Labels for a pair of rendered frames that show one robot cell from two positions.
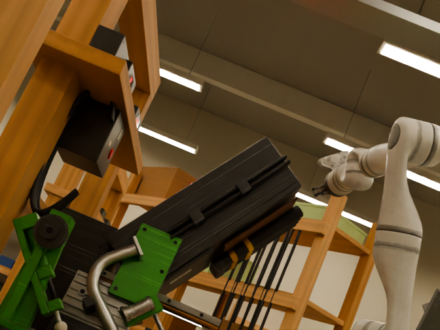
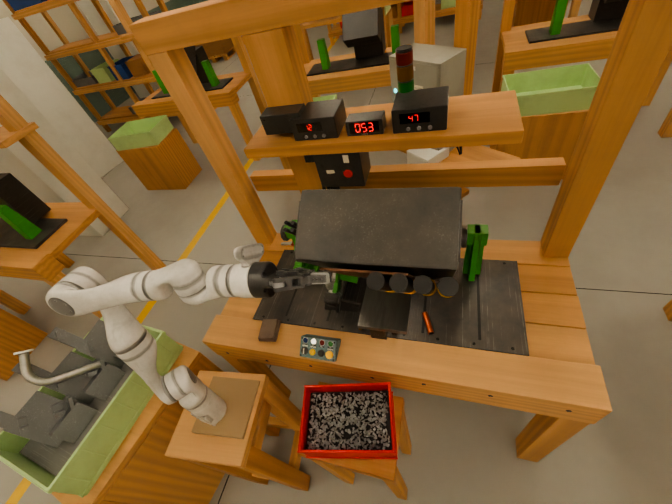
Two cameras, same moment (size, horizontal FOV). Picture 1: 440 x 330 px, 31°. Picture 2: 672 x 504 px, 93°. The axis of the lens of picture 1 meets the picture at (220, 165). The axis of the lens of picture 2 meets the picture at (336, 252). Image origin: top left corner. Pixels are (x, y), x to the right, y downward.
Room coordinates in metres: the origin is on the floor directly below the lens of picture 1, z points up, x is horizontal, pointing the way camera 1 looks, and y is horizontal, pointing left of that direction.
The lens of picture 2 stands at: (2.38, -0.65, 2.06)
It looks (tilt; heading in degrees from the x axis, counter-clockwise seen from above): 46 degrees down; 115
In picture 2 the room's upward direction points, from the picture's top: 18 degrees counter-clockwise
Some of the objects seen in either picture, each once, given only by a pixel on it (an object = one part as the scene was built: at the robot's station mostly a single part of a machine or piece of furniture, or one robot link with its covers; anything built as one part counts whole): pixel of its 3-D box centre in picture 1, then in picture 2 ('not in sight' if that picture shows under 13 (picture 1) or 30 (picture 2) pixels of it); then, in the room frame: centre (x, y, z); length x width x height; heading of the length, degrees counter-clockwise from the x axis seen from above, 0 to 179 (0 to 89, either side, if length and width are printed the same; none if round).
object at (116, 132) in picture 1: (91, 137); (342, 160); (2.06, 0.34, 1.42); 0.17 x 0.12 x 0.15; 177
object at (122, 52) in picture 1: (109, 54); (285, 119); (1.89, 0.36, 1.59); 0.15 x 0.07 x 0.07; 177
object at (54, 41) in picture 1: (93, 112); (371, 127); (2.18, 0.39, 1.52); 0.90 x 0.25 x 0.04; 177
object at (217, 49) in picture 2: not in sight; (220, 44); (-2.97, 8.17, 0.22); 1.20 x 0.81 x 0.44; 90
